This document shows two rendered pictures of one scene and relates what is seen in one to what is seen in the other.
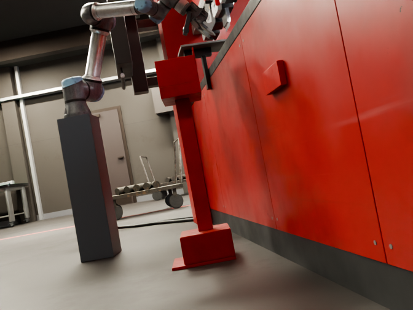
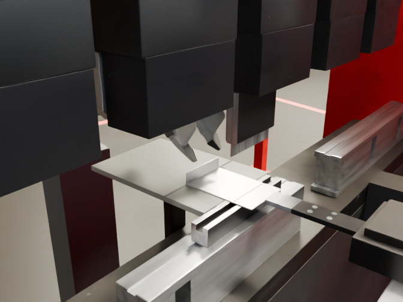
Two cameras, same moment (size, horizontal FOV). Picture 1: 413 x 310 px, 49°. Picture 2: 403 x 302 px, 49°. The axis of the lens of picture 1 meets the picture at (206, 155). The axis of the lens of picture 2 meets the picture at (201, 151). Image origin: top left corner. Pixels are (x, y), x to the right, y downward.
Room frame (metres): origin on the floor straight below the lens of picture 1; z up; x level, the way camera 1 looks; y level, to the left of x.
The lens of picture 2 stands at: (1.90, -0.65, 1.33)
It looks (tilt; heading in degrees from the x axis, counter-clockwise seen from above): 23 degrees down; 48
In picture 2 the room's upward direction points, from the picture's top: straight up
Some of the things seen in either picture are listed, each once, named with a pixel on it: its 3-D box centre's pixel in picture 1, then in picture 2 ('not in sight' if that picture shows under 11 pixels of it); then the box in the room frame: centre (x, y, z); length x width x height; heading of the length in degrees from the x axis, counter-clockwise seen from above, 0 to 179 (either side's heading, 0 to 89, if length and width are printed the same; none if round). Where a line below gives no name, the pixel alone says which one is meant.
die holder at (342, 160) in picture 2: not in sight; (367, 141); (2.91, -0.15, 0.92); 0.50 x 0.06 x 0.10; 9
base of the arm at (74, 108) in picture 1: (76, 109); not in sight; (2.49, 0.66, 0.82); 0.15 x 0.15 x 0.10
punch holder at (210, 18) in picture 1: (214, 12); (325, 13); (2.59, -0.20, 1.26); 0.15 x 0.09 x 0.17; 9
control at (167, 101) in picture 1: (178, 78); not in sight; (1.84, 0.06, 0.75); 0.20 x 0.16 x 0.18; 1
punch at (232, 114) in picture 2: (226, 19); (251, 117); (2.37, -0.23, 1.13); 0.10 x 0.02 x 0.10; 9
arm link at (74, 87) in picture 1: (74, 88); not in sight; (2.50, 0.66, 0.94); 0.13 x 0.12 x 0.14; 154
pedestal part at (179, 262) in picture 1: (201, 245); not in sight; (1.84, 0.09, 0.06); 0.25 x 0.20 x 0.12; 91
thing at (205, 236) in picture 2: not in sight; (240, 207); (2.35, -0.24, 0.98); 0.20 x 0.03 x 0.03; 9
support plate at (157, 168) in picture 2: (203, 47); (178, 171); (2.35, -0.09, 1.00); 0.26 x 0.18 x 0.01; 99
